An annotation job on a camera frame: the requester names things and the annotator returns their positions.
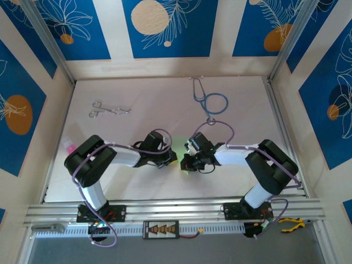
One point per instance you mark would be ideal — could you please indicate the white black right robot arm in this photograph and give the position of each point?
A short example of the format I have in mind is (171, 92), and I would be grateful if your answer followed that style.
(272, 167)

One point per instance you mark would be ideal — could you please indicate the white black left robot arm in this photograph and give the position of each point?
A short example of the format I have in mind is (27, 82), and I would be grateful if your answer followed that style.
(94, 195)

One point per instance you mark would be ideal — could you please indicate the blue stethoscope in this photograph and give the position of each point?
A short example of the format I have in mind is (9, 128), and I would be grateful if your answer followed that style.
(205, 105)

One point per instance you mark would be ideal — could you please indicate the metal forceps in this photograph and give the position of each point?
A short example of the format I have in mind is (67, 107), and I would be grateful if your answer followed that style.
(112, 110)

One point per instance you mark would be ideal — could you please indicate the black power distribution board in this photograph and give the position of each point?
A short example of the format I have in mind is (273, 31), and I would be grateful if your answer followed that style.
(160, 229)

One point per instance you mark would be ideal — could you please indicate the yellow black pliers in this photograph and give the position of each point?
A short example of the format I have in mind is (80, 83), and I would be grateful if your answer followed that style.
(301, 222)

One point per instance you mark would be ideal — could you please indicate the aluminium mounting rail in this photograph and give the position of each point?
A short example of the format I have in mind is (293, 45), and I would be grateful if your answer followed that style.
(178, 211)

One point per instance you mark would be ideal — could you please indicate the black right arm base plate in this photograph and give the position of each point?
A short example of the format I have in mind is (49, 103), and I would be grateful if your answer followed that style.
(231, 211)

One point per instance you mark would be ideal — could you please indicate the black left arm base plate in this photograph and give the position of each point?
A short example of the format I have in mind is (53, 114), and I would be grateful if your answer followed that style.
(119, 213)

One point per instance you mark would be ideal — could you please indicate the aluminium side rail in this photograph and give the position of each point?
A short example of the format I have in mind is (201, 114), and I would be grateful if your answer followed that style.
(277, 110)

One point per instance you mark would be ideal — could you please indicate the aluminium frame post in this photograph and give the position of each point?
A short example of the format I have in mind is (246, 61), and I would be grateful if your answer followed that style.
(290, 41)
(48, 41)

